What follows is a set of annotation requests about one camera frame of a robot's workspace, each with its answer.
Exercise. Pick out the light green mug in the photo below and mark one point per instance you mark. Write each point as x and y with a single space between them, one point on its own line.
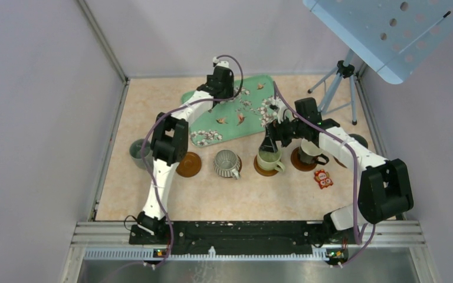
269 161

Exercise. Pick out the black mug white inside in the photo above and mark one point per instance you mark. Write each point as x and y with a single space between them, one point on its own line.
309 153

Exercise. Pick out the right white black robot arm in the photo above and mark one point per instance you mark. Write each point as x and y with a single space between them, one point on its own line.
381 187

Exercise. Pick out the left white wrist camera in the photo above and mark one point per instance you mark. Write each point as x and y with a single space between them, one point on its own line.
217 62

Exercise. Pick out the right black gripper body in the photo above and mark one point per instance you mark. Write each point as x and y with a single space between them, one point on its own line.
287 130

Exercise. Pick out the plain grey mug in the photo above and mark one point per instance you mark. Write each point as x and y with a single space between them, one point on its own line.
141 154

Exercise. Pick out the dark green mug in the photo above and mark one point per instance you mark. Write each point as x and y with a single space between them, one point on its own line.
360 139

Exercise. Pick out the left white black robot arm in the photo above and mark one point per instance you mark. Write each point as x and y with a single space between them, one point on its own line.
169 143

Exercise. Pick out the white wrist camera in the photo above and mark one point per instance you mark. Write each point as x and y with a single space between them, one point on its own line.
279 109
217 62

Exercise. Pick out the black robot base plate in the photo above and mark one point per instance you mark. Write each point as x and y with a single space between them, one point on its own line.
243 237

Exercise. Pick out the aluminium frame rail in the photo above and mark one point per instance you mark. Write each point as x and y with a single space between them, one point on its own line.
392 251

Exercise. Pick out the light blue perforated panel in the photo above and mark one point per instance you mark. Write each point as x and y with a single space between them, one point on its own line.
391 37

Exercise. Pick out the ribbed grey mug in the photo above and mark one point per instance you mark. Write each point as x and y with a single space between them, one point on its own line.
224 161

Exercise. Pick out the dark brown wooden coaster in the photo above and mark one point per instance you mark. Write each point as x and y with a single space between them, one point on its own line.
190 165
298 164
339 162
237 168
262 172

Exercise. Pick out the green floral serving tray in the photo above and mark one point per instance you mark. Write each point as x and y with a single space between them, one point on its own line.
247 114

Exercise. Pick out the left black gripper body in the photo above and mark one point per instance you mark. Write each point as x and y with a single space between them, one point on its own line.
227 88

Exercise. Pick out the red owl picture card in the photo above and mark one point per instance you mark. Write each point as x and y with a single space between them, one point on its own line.
323 179

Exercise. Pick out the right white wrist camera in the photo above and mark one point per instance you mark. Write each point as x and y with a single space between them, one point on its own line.
279 109

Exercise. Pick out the grey tripod stand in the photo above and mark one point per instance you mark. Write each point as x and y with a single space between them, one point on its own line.
344 70

